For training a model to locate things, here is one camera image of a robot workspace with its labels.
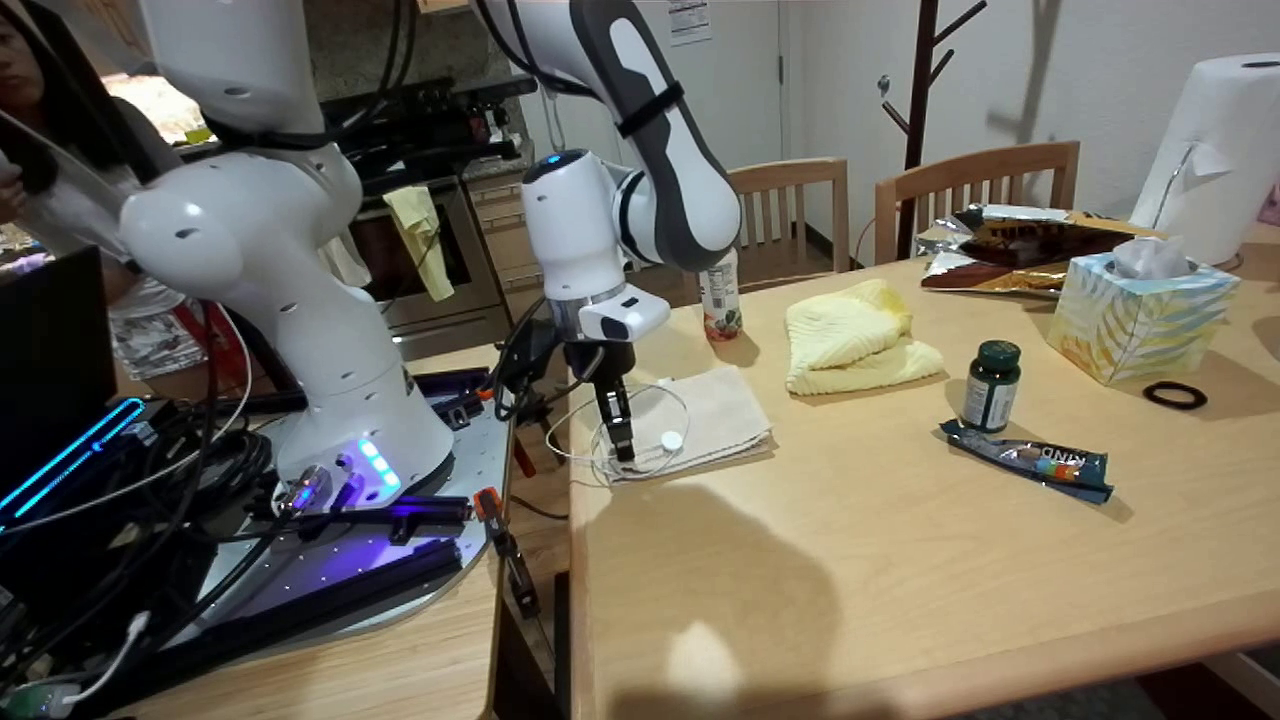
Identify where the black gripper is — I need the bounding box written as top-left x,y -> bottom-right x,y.
563,330 -> 641,466

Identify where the thin white cable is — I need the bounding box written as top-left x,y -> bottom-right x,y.
538,376 -> 697,486

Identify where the beige folded cloth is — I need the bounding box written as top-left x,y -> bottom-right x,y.
585,364 -> 778,486

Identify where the orange black clamp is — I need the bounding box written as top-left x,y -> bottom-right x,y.
471,483 -> 543,620

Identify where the yellow towel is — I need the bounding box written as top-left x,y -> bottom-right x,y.
780,275 -> 949,401

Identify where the wooden slat-back chair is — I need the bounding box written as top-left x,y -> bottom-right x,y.
872,135 -> 1086,263
726,153 -> 856,290

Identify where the hanging yellow cloth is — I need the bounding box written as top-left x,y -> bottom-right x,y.
382,181 -> 459,304

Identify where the small dark green bottle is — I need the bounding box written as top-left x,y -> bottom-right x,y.
961,334 -> 1025,437

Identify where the dark wooden coat rack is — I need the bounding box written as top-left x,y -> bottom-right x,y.
876,0 -> 993,263

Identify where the brown snack bag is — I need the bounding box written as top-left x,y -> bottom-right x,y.
955,210 -> 1115,273

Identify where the tissue box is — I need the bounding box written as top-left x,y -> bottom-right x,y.
1049,234 -> 1245,391

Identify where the blue lit electronic device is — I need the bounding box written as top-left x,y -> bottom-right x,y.
0,391 -> 152,529

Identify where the black monitor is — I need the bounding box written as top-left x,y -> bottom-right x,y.
0,245 -> 119,486

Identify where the person with dark hair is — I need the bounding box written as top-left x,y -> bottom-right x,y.
0,0 -> 185,275

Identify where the white paper towel roll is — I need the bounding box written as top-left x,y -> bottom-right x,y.
1128,50 -> 1280,266

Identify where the black hair ring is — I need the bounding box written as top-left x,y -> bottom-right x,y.
1140,376 -> 1214,410

